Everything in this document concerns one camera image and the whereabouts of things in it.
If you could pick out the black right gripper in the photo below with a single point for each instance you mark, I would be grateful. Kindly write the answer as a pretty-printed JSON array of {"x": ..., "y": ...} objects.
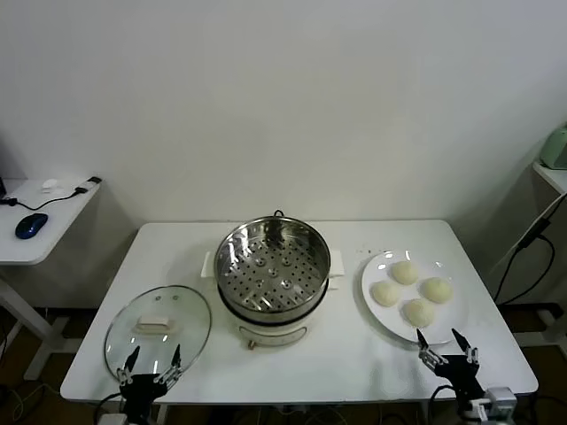
[{"x": 463, "y": 372}]

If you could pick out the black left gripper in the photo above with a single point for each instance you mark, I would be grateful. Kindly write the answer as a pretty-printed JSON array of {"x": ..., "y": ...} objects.
[{"x": 142, "y": 389}]

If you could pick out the white steamed baozi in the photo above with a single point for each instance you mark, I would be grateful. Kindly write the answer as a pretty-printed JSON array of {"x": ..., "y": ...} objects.
[
  {"x": 404, "y": 272},
  {"x": 436, "y": 290},
  {"x": 418, "y": 312},
  {"x": 386, "y": 293}
]

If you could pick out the stainless steel steamer basket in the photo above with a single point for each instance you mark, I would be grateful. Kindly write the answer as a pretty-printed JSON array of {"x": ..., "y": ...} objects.
[{"x": 248, "y": 283}]

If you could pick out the white round plate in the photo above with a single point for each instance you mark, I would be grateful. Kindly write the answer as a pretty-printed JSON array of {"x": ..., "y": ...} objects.
[{"x": 381, "y": 270}]

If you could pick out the white electric cooker base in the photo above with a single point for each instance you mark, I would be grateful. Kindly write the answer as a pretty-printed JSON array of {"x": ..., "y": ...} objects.
[{"x": 270, "y": 329}]

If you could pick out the black power adapter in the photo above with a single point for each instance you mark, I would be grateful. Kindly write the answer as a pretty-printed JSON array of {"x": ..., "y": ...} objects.
[{"x": 533, "y": 232}]

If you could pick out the white side desk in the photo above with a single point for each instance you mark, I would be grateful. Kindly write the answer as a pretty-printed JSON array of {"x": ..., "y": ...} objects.
[{"x": 53, "y": 221}]

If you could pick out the blue computer mouse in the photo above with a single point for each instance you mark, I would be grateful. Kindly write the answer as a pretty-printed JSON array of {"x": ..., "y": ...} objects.
[{"x": 31, "y": 226}]

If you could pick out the black and silver adapter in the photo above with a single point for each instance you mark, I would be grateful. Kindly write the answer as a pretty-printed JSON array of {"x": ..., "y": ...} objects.
[{"x": 93, "y": 180}]

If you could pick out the white side table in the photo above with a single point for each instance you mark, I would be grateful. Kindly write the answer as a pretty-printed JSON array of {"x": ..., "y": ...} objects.
[{"x": 549, "y": 175}]

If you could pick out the small white desk object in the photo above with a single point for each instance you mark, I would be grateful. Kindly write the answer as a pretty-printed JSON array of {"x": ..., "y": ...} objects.
[{"x": 49, "y": 184}]

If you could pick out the green appliance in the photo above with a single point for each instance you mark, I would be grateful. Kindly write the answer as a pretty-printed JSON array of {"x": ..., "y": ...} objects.
[{"x": 556, "y": 150}]

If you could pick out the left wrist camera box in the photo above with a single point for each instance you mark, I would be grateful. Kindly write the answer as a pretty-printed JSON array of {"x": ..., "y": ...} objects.
[{"x": 113, "y": 419}]

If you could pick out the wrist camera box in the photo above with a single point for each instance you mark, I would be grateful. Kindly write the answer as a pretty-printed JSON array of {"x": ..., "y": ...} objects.
[
  {"x": 113, "y": 419},
  {"x": 500, "y": 398}
]

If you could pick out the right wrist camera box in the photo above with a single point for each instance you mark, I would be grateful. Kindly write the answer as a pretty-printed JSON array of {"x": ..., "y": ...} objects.
[{"x": 500, "y": 398}]

